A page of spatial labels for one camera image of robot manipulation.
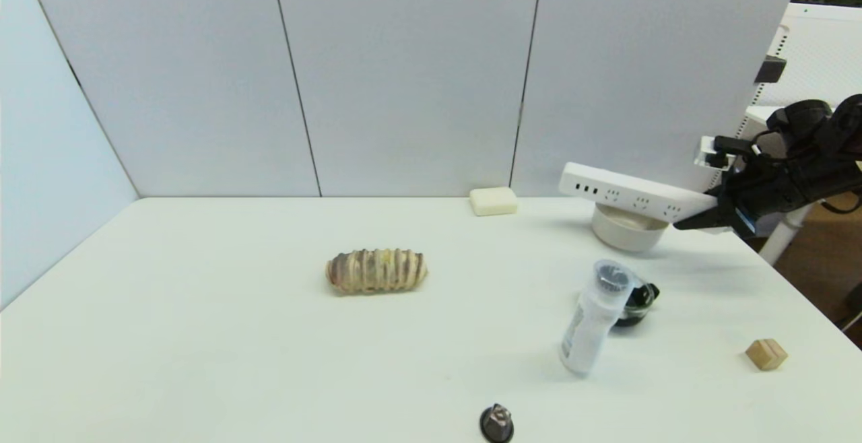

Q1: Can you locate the small wooden cube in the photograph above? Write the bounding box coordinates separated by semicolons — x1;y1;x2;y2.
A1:
745;339;789;371

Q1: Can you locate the beige bowl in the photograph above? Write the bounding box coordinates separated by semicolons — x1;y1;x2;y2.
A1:
591;204;671;252

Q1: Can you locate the white power strip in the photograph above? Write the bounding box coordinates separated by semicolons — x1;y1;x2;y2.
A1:
558;162;720;225

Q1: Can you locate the white spray bottle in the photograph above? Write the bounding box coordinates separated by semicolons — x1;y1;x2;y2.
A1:
559;259;637;376

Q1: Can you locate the white desk leg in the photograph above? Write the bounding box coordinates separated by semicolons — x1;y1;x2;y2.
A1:
758;204;816;265

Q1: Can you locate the cream soap bar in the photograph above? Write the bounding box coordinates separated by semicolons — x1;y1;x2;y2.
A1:
469;186;519;217

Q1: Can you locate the white perforated panel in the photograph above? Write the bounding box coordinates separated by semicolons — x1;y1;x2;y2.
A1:
700;4;862;238

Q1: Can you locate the black panel clip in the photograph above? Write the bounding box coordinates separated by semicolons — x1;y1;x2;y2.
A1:
754;57;787;86

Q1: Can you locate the striped bread roll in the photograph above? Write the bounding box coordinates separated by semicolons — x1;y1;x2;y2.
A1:
325;248;429;294

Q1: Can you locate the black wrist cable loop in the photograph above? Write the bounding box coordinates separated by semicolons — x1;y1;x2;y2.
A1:
815;191;862;215

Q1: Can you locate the black round stopper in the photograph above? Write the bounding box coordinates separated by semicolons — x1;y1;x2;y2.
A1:
479;403;516;443

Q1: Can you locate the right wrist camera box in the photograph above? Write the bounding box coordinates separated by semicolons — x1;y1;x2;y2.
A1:
694;135;755;169

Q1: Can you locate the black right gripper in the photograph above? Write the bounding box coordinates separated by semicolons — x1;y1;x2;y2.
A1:
672;167;807;239

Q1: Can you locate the black camera cable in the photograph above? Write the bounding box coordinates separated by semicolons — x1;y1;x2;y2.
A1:
714;130;785;158

